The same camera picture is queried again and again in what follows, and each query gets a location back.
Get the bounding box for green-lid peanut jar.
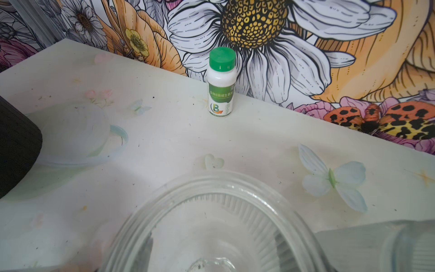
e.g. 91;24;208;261
315;220;435;272
99;171;333;272

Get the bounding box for black trash bin with liner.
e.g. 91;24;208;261
0;98;43;197

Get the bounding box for small green-cap white bottle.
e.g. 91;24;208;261
207;47;237;117

